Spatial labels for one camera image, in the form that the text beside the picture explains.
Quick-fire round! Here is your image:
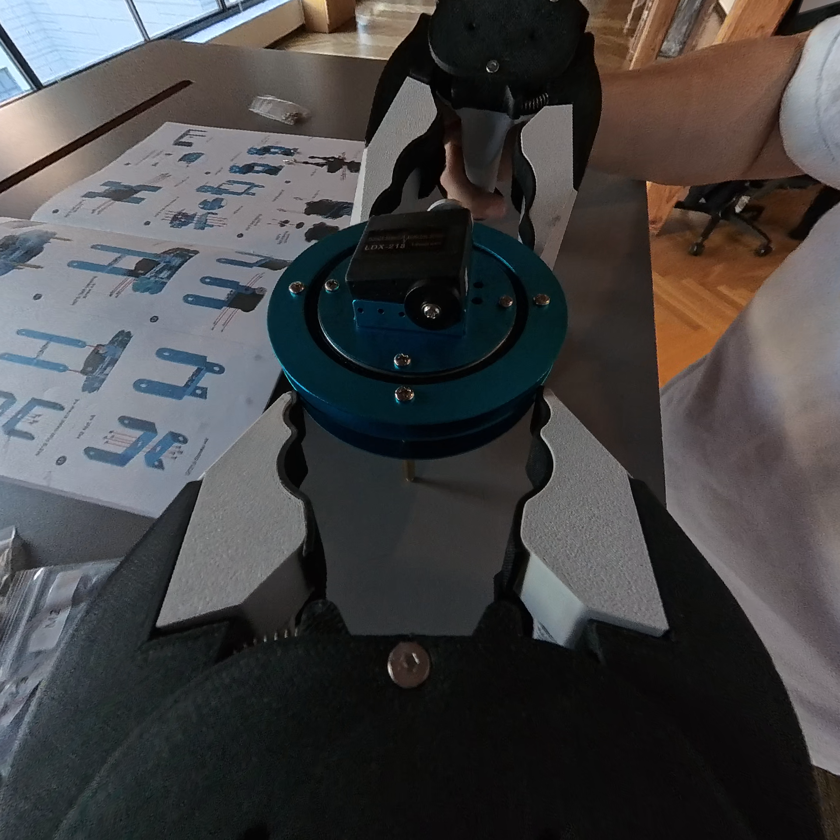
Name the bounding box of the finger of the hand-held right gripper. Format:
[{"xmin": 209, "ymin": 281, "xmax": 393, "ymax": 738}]
[
  {"xmin": 508, "ymin": 104, "xmax": 580, "ymax": 266},
  {"xmin": 351, "ymin": 77, "xmax": 454, "ymax": 232}
]

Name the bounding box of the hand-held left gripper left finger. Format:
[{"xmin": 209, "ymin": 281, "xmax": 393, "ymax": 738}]
[{"xmin": 156, "ymin": 390, "xmax": 326, "ymax": 631}]

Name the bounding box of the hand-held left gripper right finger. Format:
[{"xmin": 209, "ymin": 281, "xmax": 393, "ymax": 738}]
[{"xmin": 492, "ymin": 387, "xmax": 672, "ymax": 649}]

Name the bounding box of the blue round robot arm base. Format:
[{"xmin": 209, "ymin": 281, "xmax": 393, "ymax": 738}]
[{"xmin": 266, "ymin": 200, "xmax": 571, "ymax": 485}]

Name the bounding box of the illustrated assembly manual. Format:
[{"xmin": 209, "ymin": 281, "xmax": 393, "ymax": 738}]
[{"xmin": 0, "ymin": 121, "xmax": 368, "ymax": 519}]

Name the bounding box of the person's right forearm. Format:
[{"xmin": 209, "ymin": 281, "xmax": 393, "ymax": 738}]
[{"xmin": 591, "ymin": 31, "xmax": 811, "ymax": 191}]

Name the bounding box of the dark grey desk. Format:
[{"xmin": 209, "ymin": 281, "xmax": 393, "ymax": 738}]
[{"xmin": 0, "ymin": 39, "xmax": 669, "ymax": 634}]

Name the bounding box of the person's right hand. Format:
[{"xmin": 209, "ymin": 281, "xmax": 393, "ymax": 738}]
[{"xmin": 438, "ymin": 139, "xmax": 508, "ymax": 223}]

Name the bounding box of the small clear screw bag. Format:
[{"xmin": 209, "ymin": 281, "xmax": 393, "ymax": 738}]
[{"xmin": 251, "ymin": 96, "xmax": 311, "ymax": 126}]

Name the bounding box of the brown cardboard box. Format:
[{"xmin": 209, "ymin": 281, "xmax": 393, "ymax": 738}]
[{"xmin": 303, "ymin": 0, "xmax": 358, "ymax": 34}]

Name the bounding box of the black office chair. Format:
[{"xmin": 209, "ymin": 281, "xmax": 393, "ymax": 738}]
[{"xmin": 675, "ymin": 177, "xmax": 840, "ymax": 258}]

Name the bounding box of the person in white shirt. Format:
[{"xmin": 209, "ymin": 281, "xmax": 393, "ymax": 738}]
[{"xmin": 659, "ymin": 13, "xmax": 840, "ymax": 775}]

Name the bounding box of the large black-framed window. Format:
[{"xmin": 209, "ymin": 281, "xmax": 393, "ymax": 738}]
[{"xmin": 0, "ymin": 0, "xmax": 309, "ymax": 101}]

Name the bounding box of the wooden frame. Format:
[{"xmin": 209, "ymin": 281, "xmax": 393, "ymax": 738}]
[{"xmin": 623, "ymin": 0, "xmax": 815, "ymax": 70}]

